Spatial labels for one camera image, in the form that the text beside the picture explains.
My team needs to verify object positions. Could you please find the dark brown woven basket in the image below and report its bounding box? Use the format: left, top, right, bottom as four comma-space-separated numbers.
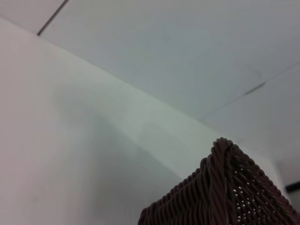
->
137, 137, 294, 225

